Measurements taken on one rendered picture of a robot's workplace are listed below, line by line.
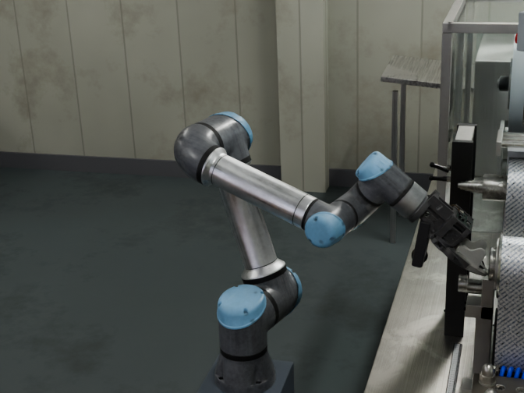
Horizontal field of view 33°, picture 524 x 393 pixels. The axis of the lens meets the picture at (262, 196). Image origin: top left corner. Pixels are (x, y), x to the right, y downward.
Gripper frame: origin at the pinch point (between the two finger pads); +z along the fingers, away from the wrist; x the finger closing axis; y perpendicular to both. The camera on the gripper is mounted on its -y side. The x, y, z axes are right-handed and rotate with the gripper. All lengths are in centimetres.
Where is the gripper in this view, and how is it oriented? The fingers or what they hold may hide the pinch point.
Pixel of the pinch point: (479, 271)
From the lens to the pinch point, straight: 200.8
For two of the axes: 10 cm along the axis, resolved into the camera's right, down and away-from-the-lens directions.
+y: 5.9, -6.7, -4.6
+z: 7.6, 6.5, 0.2
